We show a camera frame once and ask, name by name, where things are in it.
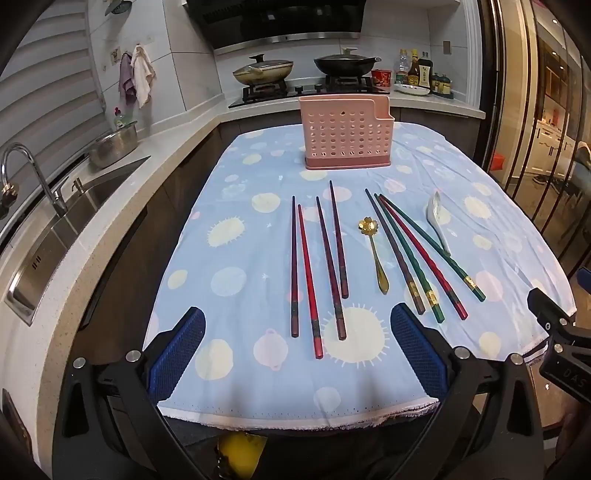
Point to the stainless steel pot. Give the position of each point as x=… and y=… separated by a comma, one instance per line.
x=113, y=145

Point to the blue printed tablecloth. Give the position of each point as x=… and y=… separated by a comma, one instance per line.
x=258, y=240

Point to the white plate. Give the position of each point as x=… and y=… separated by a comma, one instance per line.
x=412, y=89

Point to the green skimmer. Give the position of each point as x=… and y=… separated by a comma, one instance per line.
x=117, y=5

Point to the green chopstick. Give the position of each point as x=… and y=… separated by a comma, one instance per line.
x=411, y=263
x=434, y=247

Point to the pink perforated utensil holder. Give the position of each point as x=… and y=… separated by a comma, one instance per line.
x=347, y=134

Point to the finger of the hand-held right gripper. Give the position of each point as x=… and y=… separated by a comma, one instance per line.
x=547, y=309

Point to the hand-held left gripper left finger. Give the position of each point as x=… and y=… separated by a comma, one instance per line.
x=178, y=350

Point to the white hanging towel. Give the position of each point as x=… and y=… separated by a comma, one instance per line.
x=142, y=74

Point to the clear oil bottle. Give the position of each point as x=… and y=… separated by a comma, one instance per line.
x=402, y=69

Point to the red chopstick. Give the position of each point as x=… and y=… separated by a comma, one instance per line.
x=427, y=263
x=308, y=281

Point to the black range hood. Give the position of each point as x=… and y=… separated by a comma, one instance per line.
x=277, y=21

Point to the black gas stove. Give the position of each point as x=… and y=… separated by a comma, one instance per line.
x=309, y=92

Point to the beige wok with lid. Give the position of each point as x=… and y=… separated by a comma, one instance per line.
x=263, y=71

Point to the stainless steel sink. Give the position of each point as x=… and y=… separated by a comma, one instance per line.
x=60, y=230

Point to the glass sliding door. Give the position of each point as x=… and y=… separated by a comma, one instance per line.
x=540, y=115

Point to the dark soy sauce bottle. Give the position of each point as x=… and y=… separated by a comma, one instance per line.
x=425, y=74

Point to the gold flower spoon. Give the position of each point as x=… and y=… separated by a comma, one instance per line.
x=375, y=249

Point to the amber sauce bottle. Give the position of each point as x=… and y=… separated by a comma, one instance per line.
x=414, y=71

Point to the yellow object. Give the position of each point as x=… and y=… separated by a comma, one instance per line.
x=242, y=454

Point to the white ceramic spoon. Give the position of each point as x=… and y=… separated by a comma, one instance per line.
x=437, y=217

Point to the small seasoning jars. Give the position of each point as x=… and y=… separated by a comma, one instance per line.
x=442, y=85

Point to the red food container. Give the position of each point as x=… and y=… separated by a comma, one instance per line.
x=381, y=78

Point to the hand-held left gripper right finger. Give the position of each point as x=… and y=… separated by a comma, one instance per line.
x=418, y=348

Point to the black wok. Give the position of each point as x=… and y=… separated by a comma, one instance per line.
x=344, y=64

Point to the green dish soap bottle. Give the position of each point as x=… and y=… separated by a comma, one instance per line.
x=121, y=119

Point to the purple hanging towel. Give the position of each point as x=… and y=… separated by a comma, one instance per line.
x=126, y=78

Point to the chrome faucet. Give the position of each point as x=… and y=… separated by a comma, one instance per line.
x=27, y=161

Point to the window blind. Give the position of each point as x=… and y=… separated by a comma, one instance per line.
x=41, y=87

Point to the dark brown chopstick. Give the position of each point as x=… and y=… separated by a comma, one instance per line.
x=395, y=251
x=329, y=267
x=338, y=240
x=293, y=267

